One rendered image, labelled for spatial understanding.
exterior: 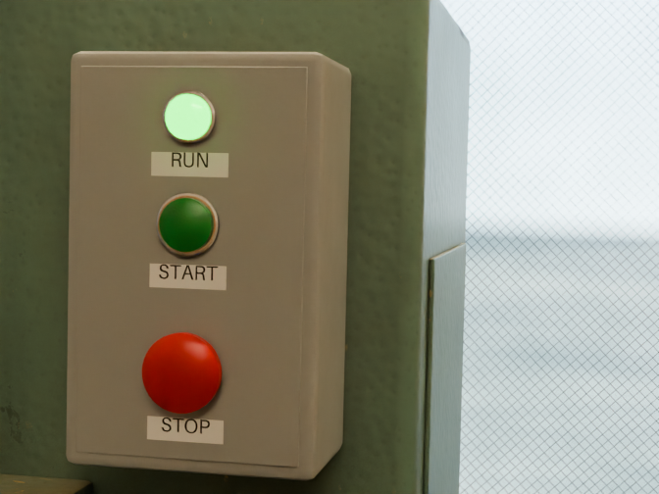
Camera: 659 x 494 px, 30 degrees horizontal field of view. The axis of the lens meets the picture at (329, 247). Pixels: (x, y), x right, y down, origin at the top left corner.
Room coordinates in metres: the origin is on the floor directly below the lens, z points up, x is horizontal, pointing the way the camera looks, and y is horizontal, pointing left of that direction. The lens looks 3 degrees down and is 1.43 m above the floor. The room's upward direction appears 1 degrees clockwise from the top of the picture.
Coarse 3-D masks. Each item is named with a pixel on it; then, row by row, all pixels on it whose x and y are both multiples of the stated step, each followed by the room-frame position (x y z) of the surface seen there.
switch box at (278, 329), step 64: (128, 64) 0.47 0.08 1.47; (192, 64) 0.46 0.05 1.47; (256, 64) 0.46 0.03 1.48; (320, 64) 0.45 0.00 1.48; (128, 128) 0.46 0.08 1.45; (256, 128) 0.45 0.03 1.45; (320, 128) 0.45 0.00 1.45; (128, 192) 0.46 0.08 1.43; (192, 192) 0.46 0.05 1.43; (256, 192) 0.45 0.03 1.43; (320, 192) 0.45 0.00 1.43; (128, 256) 0.46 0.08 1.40; (256, 256) 0.45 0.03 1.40; (320, 256) 0.45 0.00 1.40; (128, 320) 0.46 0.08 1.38; (192, 320) 0.46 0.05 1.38; (256, 320) 0.45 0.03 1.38; (320, 320) 0.46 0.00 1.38; (128, 384) 0.46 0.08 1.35; (256, 384) 0.45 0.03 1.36; (320, 384) 0.46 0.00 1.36; (128, 448) 0.46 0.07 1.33; (192, 448) 0.46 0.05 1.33; (256, 448) 0.45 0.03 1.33; (320, 448) 0.46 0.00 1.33
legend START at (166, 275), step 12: (156, 264) 0.46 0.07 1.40; (168, 264) 0.46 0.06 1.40; (156, 276) 0.46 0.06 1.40; (168, 276) 0.46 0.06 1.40; (180, 276) 0.46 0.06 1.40; (192, 276) 0.46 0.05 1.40; (204, 276) 0.46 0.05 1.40; (216, 276) 0.46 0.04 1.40; (192, 288) 0.46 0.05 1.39; (204, 288) 0.46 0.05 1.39; (216, 288) 0.46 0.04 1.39
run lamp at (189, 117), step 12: (180, 96) 0.46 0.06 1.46; (192, 96) 0.45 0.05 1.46; (204, 96) 0.46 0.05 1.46; (168, 108) 0.46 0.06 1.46; (180, 108) 0.45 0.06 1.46; (192, 108) 0.45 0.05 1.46; (204, 108) 0.45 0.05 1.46; (168, 120) 0.46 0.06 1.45; (180, 120) 0.45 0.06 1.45; (192, 120) 0.45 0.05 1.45; (204, 120) 0.45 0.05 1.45; (168, 132) 0.46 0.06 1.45; (180, 132) 0.45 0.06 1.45; (192, 132) 0.45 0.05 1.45; (204, 132) 0.46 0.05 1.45
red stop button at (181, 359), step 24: (168, 336) 0.45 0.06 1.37; (192, 336) 0.45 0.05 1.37; (144, 360) 0.46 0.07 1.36; (168, 360) 0.45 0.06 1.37; (192, 360) 0.45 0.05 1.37; (216, 360) 0.45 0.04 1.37; (144, 384) 0.46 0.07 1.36; (168, 384) 0.45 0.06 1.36; (192, 384) 0.45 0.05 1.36; (216, 384) 0.45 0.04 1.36; (168, 408) 0.45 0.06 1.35; (192, 408) 0.45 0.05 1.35
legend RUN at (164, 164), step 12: (156, 156) 0.46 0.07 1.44; (168, 156) 0.46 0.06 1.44; (180, 156) 0.46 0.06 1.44; (192, 156) 0.46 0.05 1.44; (204, 156) 0.46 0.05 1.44; (216, 156) 0.46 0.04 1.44; (156, 168) 0.46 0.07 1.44; (168, 168) 0.46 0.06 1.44; (180, 168) 0.46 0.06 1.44; (192, 168) 0.46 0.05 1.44; (204, 168) 0.46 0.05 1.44; (216, 168) 0.46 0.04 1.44
